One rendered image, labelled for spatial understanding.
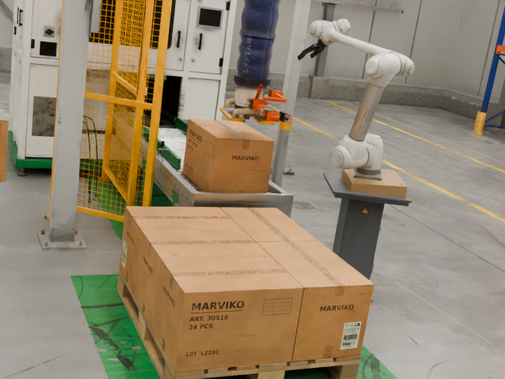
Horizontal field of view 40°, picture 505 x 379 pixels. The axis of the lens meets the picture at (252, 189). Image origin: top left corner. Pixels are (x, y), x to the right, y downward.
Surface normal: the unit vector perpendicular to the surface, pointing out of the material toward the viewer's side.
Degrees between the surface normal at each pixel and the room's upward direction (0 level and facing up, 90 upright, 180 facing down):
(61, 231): 90
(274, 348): 90
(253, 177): 90
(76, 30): 90
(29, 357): 0
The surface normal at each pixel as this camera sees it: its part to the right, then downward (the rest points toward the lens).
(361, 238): 0.04, 0.27
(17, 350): 0.14, -0.95
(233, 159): 0.40, 0.29
